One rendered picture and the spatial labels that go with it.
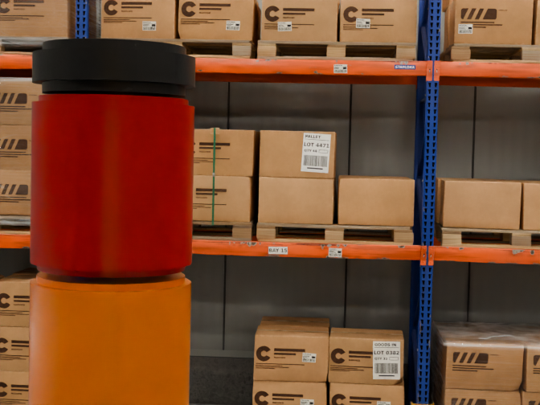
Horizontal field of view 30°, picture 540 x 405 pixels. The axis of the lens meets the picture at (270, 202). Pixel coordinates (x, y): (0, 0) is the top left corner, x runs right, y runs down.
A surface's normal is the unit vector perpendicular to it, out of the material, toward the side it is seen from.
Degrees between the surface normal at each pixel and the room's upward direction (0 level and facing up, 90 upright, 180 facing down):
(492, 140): 90
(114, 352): 90
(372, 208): 91
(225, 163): 93
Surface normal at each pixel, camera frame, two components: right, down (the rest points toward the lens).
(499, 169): -0.07, 0.05
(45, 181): -0.70, 0.02
